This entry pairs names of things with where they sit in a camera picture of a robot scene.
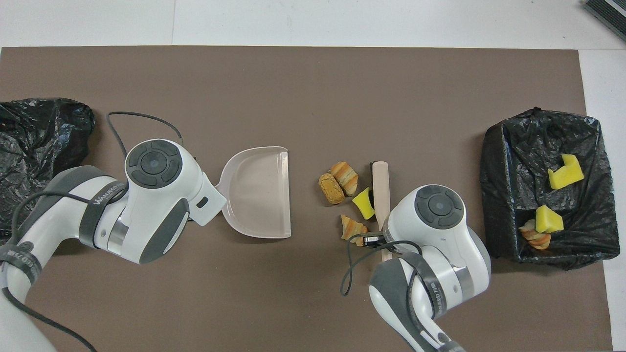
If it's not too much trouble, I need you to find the black bag lined bin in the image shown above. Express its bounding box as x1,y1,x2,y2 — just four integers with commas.
0,98,95,238
479,108,621,270

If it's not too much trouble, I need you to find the small croissant chunk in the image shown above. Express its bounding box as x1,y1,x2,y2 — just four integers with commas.
340,214,368,246

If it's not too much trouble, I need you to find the beige plastic dustpan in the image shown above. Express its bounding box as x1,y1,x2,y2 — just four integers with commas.
214,146,292,240

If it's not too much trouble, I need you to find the orange striped croissant piece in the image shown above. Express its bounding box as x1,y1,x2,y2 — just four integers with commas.
329,161,359,197

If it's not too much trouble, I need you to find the brown bread roll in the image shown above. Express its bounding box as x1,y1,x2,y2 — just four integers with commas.
318,173,346,205

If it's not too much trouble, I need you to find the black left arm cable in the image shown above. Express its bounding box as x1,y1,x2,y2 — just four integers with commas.
0,111,184,352

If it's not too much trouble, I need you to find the yellow sponge with green edge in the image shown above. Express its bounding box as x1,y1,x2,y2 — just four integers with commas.
535,205,564,234

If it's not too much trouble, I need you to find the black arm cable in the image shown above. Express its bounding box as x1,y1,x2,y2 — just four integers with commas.
340,239,422,297
0,111,184,352

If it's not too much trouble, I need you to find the beige brush with black bristles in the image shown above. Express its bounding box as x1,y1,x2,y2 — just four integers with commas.
369,160,393,262

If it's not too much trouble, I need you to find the brown table mat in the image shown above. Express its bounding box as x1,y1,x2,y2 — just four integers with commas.
0,46,613,352

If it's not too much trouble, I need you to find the yellow sponge wedge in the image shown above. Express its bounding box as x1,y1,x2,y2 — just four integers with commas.
352,187,376,220

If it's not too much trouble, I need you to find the dark ribbed panel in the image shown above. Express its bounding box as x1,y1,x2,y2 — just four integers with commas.
583,0,626,42

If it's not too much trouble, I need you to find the notched yellow sponge piece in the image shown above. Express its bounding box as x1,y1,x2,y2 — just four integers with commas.
547,154,585,190

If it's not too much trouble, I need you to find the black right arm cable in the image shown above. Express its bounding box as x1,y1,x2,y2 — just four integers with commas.
340,239,422,297

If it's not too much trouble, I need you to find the pale bread chunk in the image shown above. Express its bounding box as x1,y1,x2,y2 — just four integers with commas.
519,220,552,250

